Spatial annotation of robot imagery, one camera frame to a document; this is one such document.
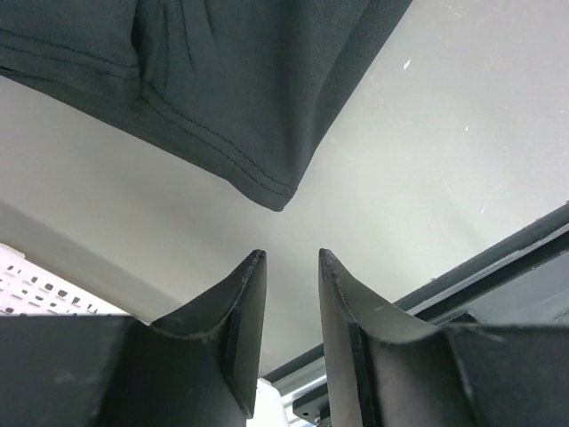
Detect black t shirt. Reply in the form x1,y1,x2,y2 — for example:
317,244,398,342
1,1,409,212

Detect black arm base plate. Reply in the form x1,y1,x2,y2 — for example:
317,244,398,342
265,205,568,426

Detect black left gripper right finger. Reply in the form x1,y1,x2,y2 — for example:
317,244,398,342
318,249,476,426

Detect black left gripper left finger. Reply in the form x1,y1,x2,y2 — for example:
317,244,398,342
95,250,267,426

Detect white perforated plastic basket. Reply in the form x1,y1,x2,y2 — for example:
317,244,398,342
0,245,124,316

